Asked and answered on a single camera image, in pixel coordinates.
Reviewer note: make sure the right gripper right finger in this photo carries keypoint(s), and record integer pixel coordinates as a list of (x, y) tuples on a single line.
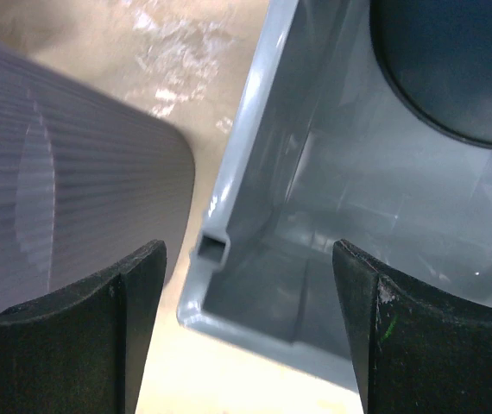
[(414, 347)]

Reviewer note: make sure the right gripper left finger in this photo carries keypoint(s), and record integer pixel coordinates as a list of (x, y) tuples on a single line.
[(83, 348)]

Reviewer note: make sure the grey slotted square bin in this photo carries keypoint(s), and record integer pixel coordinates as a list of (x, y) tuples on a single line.
[(84, 181)]

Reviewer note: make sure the grey plastic crate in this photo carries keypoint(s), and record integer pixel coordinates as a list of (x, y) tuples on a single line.
[(322, 150)]

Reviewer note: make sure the dark blue round bin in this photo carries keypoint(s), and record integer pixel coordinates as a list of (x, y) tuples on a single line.
[(437, 58)]

